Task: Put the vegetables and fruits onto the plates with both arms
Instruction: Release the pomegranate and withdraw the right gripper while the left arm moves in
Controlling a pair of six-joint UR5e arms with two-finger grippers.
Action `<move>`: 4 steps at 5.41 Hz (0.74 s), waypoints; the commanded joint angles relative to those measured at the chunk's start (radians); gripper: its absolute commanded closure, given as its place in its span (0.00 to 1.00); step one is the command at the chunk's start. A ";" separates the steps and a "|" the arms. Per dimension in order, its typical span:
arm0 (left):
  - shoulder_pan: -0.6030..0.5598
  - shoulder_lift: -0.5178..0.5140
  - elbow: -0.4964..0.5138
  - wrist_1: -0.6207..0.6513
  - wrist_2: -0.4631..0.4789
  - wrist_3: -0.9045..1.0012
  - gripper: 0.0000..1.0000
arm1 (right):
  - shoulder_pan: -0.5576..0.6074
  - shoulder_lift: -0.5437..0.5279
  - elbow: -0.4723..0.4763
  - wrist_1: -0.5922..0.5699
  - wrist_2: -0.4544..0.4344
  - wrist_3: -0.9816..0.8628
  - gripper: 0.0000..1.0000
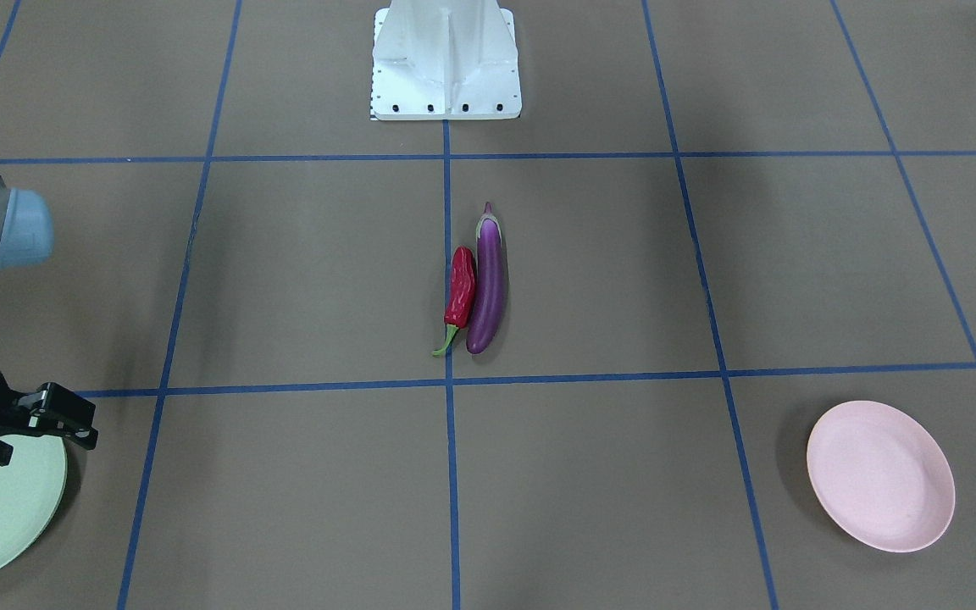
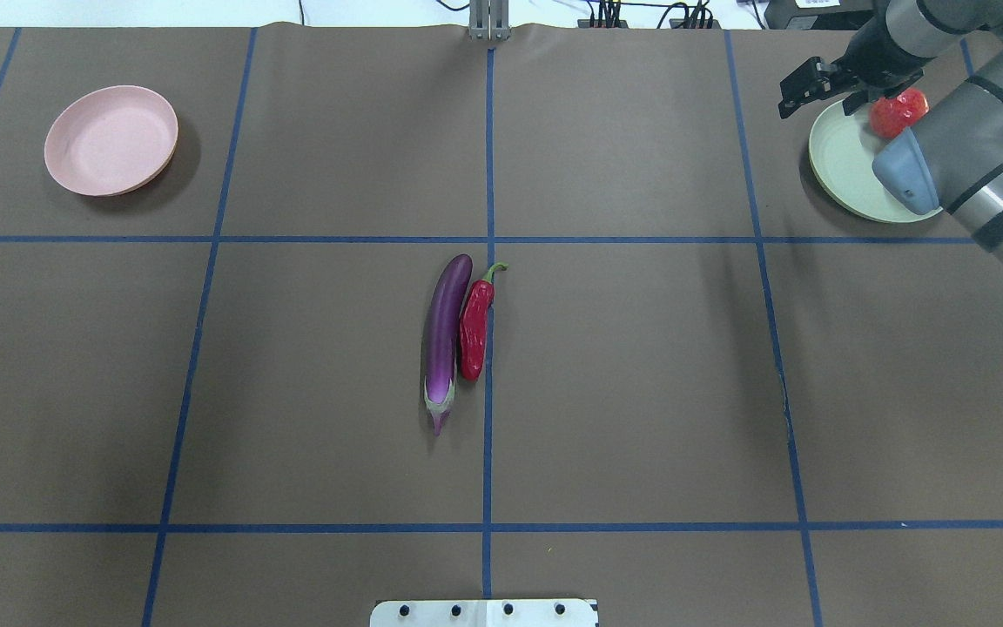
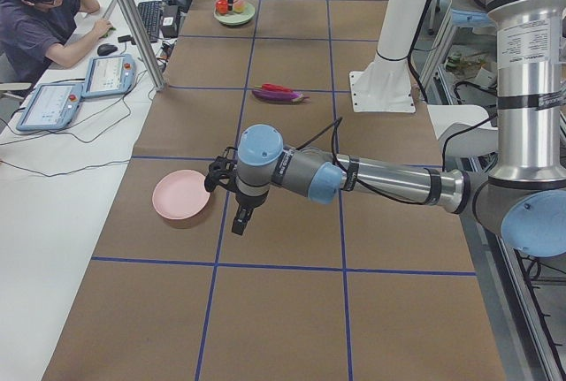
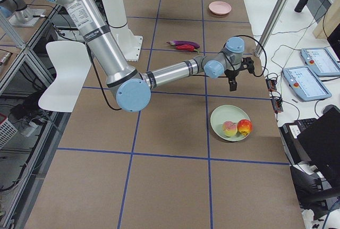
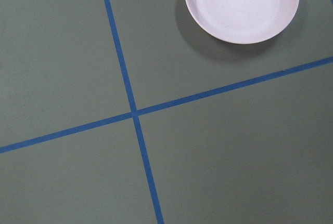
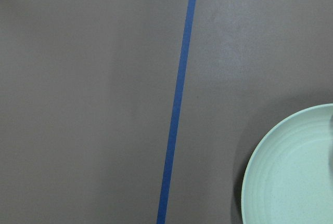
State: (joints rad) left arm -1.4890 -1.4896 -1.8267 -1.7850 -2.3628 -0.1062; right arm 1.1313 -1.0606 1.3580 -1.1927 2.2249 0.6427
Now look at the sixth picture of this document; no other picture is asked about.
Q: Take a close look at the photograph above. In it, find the green plate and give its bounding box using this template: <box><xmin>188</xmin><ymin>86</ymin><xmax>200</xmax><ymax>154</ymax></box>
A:
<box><xmin>241</xmin><ymin>104</ymin><xmax>332</xmax><ymax>223</ymax></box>

